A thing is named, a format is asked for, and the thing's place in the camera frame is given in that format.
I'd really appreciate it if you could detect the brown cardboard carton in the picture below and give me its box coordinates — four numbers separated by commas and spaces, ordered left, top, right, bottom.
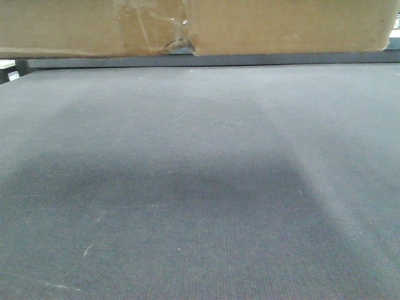
1, 1, 399, 59

